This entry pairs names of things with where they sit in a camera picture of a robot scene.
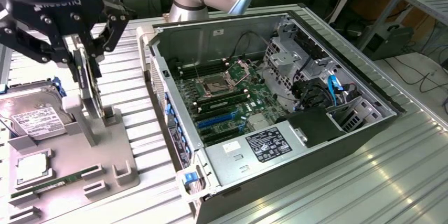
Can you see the graphics card with metal bracket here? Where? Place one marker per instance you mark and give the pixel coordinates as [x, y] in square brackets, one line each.
[90, 95]

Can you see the black RAM slot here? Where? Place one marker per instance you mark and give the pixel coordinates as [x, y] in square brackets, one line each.
[199, 64]
[203, 71]

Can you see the silver hard disk drive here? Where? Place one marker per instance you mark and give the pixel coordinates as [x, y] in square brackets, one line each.
[35, 119]

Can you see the CPU socket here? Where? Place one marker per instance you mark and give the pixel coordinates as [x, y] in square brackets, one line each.
[215, 86]

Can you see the metal socket cover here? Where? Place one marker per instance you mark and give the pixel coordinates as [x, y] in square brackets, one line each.
[244, 64]

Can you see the RAM stick with white label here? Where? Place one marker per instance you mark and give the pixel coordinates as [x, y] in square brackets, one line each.
[220, 104]

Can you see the grey parts rack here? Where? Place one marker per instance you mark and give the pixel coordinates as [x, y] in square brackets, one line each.
[70, 161]

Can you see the blue expansion slot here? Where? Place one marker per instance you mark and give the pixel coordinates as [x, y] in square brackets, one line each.
[215, 120]

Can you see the silver CPU chip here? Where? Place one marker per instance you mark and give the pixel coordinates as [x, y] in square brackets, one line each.
[31, 167]

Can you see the metal disk bay cage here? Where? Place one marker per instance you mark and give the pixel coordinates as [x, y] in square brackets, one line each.
[280, 58]

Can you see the green motherboard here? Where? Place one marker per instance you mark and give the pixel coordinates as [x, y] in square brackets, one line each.
[259, 95]

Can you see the black expansion slot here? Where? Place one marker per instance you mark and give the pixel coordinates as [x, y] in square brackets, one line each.
[224, 134]

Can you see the green loose RAM stick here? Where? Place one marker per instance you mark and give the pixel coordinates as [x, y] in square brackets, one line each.
[56, 182]

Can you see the silver chipset heatsink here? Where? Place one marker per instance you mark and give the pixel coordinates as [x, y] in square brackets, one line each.
[259, 121]

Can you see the grey power supply unit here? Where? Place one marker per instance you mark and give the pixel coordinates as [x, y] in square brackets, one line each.
[231, 163]

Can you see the blue case latch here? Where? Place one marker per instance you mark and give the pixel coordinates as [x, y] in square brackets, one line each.
[191, 178]

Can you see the black plastic shroud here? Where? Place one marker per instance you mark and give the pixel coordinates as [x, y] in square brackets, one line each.
[311, 127]

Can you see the open black PC case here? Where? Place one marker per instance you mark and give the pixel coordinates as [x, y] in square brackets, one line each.
[280, 182]

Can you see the black box under table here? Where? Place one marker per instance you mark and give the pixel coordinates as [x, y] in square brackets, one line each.
[392, 40]

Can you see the white round table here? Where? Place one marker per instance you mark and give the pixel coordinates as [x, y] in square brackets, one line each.
[403, 95]

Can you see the metal slat side table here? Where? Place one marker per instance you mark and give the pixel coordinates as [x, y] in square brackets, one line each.
[427, 1]

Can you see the grey metal side frame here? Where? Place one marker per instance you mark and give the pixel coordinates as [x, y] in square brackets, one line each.
[4, 72]

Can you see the blue disk carrier bracket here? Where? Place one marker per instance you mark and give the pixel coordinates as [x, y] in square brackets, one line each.
[59, 86]

